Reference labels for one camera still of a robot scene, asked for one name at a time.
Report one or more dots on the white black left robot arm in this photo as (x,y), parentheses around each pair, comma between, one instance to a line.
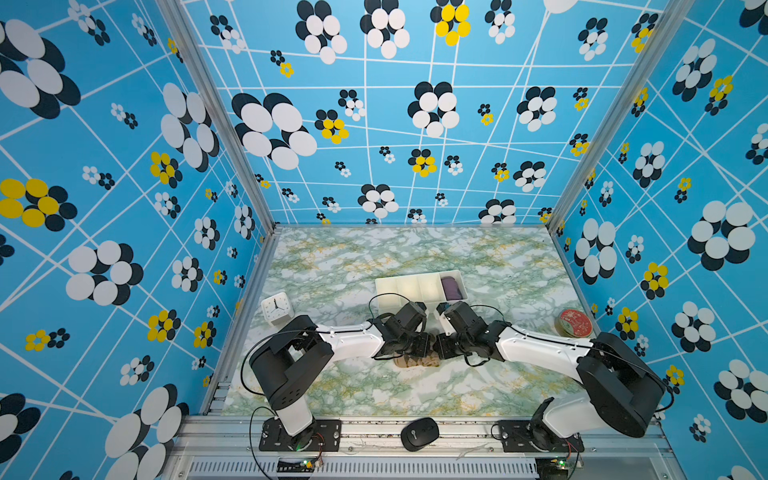
(287,363)

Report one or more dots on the round red lid tin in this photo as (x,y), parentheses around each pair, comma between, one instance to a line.
(572,323)

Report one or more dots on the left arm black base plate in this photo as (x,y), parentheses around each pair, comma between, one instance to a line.
(322,435)

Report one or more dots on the left green circuit board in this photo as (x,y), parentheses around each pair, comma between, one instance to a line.
(298,466)

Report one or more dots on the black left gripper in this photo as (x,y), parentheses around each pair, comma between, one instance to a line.
(425,346)

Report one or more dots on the white compartment organizer tray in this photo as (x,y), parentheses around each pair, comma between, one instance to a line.
(393,292)

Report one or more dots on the beige argyle sock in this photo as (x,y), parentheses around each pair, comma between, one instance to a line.
(408,361)

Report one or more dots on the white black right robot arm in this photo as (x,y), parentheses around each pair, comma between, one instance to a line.
(618,390)

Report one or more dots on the green circuit board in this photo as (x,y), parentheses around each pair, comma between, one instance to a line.
(298,466)
(555,468)

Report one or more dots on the black computer mouse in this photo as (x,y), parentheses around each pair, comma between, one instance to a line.
(419,433)

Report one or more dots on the purple rolled sock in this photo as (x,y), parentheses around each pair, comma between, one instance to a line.
(451,288)

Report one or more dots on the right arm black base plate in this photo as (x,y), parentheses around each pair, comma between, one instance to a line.
(517,436)

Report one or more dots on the right green circuit board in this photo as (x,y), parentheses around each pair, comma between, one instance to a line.
(555,468)

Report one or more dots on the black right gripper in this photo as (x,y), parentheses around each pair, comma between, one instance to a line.
(440,347)

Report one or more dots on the aluminium front rail frame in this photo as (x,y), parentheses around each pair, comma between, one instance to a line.
(226,447)

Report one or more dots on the white square alarm clock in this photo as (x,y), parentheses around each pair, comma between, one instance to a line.
(277,309)

